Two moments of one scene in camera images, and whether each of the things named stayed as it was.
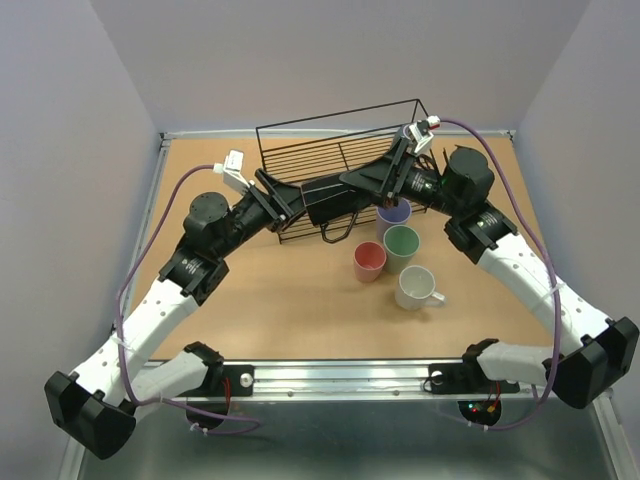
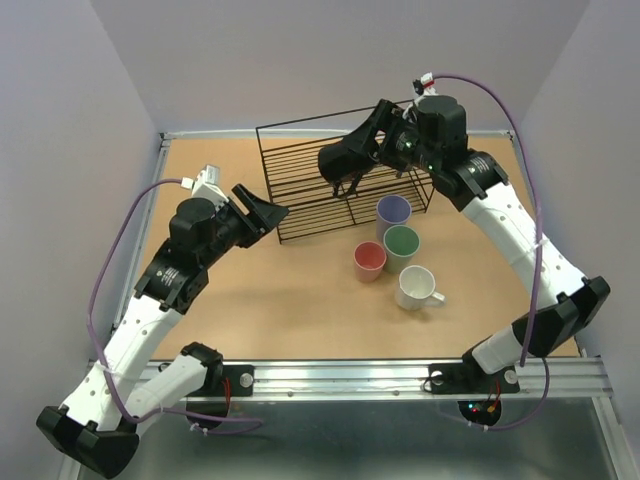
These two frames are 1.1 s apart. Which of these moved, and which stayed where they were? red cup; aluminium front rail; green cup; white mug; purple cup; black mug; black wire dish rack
Moved: black mug
Stayed: red cup; white mug; black wire dish rack; aluminium front rail; purple cup; green cup
